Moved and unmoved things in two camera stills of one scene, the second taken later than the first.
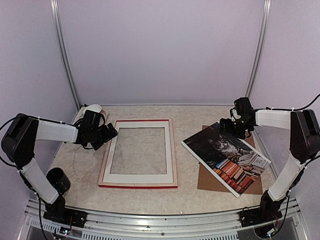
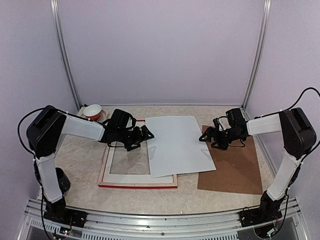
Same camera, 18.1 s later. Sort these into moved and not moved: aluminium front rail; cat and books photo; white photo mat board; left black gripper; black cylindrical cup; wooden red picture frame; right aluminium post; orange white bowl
Moved: white photo mat board; cat and books photo; wooden red picture frame; left black gripper
Not moved: orange white bowl; right aluminium post; black cylindrical cup; aluminium front rail
